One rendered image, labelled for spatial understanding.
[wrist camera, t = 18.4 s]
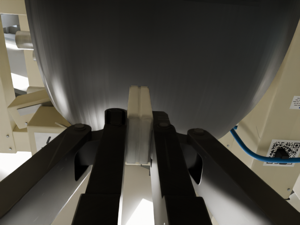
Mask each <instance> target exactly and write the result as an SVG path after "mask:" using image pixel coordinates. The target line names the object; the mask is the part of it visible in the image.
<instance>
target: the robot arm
mask: <svg viewBox="0 0 300 225"><path fill-rule="evenodd" d="M125 162H127V163H129V164H135V163H136V162H138V163H139V164H148V163H150V171H149V176H151V187H152V200H153V212H154V225H212V222H211V219H210V216H209V213H208V210H207V208H208V209H209V211H210V212H211V214H212V215H213V217H214V218H215V219H216V221H217V222H218V224H219V225H300V212H298V211H297V210H296V209H295V208H294V207H293V206H292V205H290V204H289V203H288V202H287V201H286V200H285V199H284V198H283V197H282V196H281V195H279V194H278V193H277V192H276V191H275V190H274V189H273V188H271V187H270V186H269V185H268V184H267V183H266V182H265V181H263V180H262V179H261V178H260V177H259V176H258V175H257V174H255V173H254V172H253V171H252V170H251V169H250V168H249V167H248V166H247V165H246V164H244V163H243V162H242V161H241V160H240V159H239V158H237V157H236V156H235V155H234V154H233V153H232V152H231V151H230V150H228V149H227V148H226V147H225V146H224V145H223V144H221V143H220V142H219V141H218V140H217V139H216V138H215V137H214V136H213V135H212V134H210V133H209V132H208V131H206V130H203V129H200V128H196V129H189V130H188V131H187V135H185V134H181V133H178V132H176V130H175V127H174V126H173V125H171V124H170V120H169V117H168V114H167V113H165V112H163V111H152V107H151V101H150V92H149V88H148V87H147V86H141V87H138V86H134V85H131V87H129V100H128V109H127V110H125V109H121V108H109V109H106V110H105V112H104V128H103V129H101V130H97V131H92V128H91V126H89V125H86V124H81V123H78V124H75V125H71V126H69V127H68V128H66V129H65V130H64V131H63V132H61V133H60V134H59V135H58V136H57V137H55V138H54V139H53V140H52V141H50V142H49V143H48V144H46V145H45V146H44V147H43V148H41V149H40V150H39V151H38V152H37V153H35V154H34V155H33V156H32V157H30V158H29V159H28V160H26V161H25V162H24V163H23V164H21V165H20V166H19V167H18V168H17V169H15V170H14V171H13V172H12V173H10V174H9V175H8V176H7V177H5V178H4V179H3V180H2V181H0V225H51V223H52V222H53V221H54V219H55V218H56V217H57V215H58V214H59V213H60V212H61V210H62V209H63V207H64V206H65V205H66V203H67V202H68V201H69V199H70V198H71V197H72V196H73V194H74V193H75V191H76V190H77V189H78V187H79V186H80V185H81V183H82V182H83V181H84V179H85V178H86V177H87V175H88V174H89V173H90V171H91V173H90V177H89V180H88V184H87V188H86V191H85V193H82V194H81V195H80V197H79V201H78V204H77V207H76V210H75V214H74V217H73V220H72V223H71V225H121V212H122V200H123V187H124V175H125ZM92 165H93V166H92ZM195 191H196V192H197V194H198V195H199V196H196V193H195Z"/></svg>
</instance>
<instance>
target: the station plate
mask: <svg viewBox="0 0 300 225"><path fill-rule="evenodd" d="M34 135H35V141H36V147H37V152H38V151H39V150H40V149H41V148H43V147H44V146H45V145H46V144H48V143H49V142H50V141H52V140H53V139H54V138H55V137H57V136H58V135H59V133H34Z"/></svg>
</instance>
